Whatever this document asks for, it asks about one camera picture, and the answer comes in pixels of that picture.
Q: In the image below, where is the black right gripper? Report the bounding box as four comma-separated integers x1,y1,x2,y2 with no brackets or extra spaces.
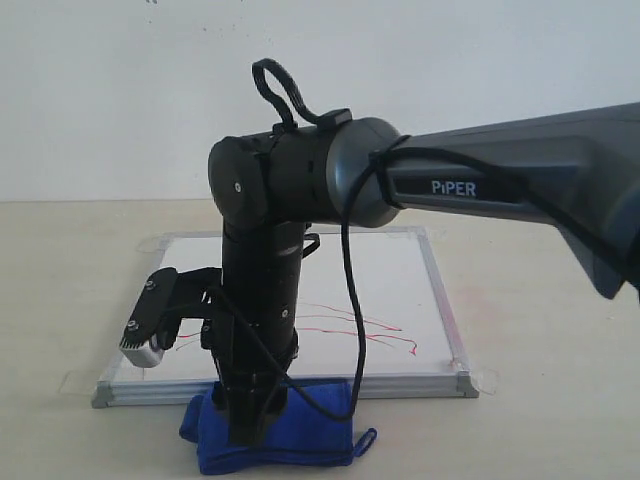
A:
214,222,306,442

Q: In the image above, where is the clear tape near left corner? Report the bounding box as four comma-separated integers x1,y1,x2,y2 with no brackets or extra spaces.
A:
58,370,102,397

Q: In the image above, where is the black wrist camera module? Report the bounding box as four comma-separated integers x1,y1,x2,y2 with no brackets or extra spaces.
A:
119,267,222,368

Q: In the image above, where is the clear tape far right corner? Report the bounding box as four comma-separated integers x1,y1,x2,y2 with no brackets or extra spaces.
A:
385,226,448,242

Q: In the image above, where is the clear tape far left corner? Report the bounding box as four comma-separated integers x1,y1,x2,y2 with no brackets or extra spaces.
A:
135,236,165,254

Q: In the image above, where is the clear tape near right corner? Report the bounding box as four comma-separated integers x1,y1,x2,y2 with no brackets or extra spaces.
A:
451,360,499,398

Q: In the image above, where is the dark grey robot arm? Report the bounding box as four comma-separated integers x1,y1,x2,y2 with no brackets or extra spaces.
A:
208,103,639,445

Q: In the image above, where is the clear tape corner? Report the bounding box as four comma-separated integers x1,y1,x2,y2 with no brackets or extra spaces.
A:
451,360,499,398
135,236,165,254
58,370,102,397
385,226,448,242

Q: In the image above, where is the blue cloth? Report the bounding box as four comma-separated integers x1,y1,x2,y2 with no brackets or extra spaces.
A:
179,381,378,475

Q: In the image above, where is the white board aluminium frame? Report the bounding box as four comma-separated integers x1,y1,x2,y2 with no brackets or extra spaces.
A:
92,227,478,408

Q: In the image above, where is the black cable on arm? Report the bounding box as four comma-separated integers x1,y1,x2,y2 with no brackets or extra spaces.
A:
205,58,591,424

